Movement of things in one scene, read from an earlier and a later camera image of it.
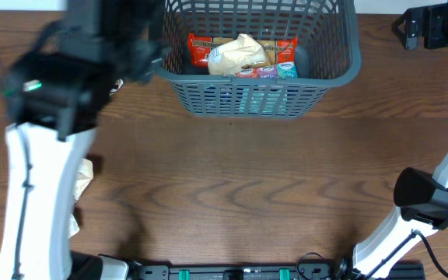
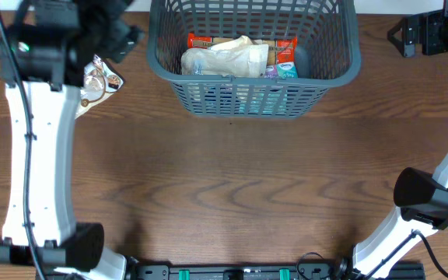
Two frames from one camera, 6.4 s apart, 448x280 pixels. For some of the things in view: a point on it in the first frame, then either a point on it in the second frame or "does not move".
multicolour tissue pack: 280,70 does not move
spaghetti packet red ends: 280,50 does not move
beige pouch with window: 84,175 to 244,61
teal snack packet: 264,99 does not move
